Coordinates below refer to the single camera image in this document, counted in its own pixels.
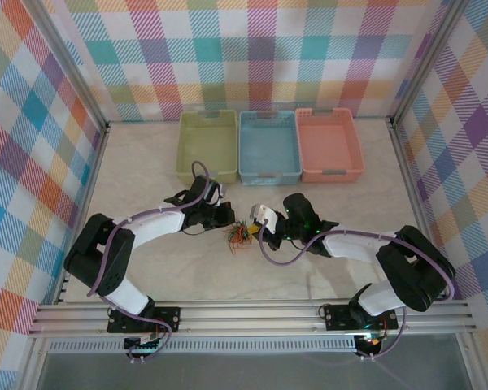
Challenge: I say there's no thin green cable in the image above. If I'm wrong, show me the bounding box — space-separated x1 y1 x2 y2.
223 221 253 256

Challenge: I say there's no green plastic basket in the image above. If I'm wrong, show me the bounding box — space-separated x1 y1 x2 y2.
174 108 239 184

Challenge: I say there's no blue plastic basket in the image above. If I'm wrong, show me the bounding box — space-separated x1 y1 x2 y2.
237 109 303 187

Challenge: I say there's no pink plastic basket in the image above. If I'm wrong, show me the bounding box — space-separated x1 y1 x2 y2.
294 106 366 184

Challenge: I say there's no grey metal panel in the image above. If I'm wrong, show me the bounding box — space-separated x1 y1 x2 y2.
22 336 479 390

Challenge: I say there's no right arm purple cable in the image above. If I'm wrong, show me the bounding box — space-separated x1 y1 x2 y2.
258 219 458 361

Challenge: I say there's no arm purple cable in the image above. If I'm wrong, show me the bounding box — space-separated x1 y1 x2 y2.
258 219 458 361
85 161 215 363

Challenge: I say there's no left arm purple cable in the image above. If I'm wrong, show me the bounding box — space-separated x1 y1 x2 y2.
85 161 215 363

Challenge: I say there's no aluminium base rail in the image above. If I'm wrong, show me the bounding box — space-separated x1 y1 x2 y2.
28 300 479 337

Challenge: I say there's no slotted grey cable duct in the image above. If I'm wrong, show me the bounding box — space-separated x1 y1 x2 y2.
48 339 359 353

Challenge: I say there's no aluminium side rail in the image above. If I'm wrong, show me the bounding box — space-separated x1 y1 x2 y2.
389 117 447 265
52 121 111 306

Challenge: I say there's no aluminium frame post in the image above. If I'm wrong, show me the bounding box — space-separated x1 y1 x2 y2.
389 0 472 127
26 0 111 130

